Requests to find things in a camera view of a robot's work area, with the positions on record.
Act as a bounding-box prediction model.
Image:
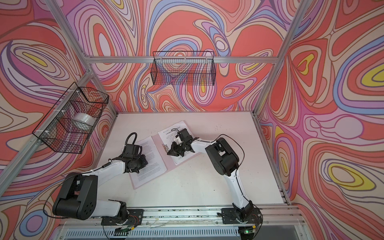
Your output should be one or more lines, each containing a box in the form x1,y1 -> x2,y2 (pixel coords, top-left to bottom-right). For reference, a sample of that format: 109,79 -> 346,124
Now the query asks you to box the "pink file folder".
128,120 -> 202,190

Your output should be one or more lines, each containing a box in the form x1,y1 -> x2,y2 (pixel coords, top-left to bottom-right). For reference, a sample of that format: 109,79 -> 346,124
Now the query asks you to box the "printed english text sheet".
130,137 -> 167,189

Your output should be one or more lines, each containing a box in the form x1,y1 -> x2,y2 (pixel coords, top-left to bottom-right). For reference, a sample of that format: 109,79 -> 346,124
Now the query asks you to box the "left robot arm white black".
43,132 -> 148,226

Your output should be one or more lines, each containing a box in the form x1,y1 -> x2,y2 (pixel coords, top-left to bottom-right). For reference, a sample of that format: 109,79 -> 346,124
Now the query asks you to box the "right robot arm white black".
167,128 -> 263,226

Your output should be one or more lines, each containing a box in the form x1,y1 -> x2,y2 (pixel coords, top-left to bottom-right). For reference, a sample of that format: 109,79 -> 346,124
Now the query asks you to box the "metal folder clip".
162,144 -> 169,153

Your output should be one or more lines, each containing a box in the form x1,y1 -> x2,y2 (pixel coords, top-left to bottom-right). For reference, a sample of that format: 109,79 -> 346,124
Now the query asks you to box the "white tape roll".
72,113 -> 96,131

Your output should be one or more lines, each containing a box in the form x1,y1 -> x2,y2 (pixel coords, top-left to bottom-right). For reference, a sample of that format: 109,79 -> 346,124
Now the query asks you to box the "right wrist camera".
175,135 -> 184,145

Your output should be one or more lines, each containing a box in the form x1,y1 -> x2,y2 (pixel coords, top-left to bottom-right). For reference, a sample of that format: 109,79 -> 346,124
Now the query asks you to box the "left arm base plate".
101,209 -> 144,227

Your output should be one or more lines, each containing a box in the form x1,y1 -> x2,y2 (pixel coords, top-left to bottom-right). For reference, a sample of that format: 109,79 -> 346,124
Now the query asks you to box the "black wire basket left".
33,83 -> 109,154

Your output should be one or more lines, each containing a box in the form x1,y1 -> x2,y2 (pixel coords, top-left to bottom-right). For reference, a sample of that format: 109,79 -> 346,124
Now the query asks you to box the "black wire basket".
33,83 -> 109,154
151,51 -> 217,86

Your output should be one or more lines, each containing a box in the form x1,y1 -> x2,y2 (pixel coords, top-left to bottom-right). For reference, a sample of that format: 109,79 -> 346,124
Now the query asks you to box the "black wire basket back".
151,51 -> 217,86

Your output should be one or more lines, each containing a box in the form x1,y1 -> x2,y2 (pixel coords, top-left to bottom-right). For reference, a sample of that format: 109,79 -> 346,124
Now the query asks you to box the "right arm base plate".
217,208 -> 263,226

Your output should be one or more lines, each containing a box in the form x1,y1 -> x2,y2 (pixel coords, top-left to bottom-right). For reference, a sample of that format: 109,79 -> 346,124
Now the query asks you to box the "aluminium frame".
0,0 -> 314,197

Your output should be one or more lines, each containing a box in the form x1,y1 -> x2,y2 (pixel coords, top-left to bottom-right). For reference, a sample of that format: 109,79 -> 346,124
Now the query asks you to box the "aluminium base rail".
53,205 -> 312,240

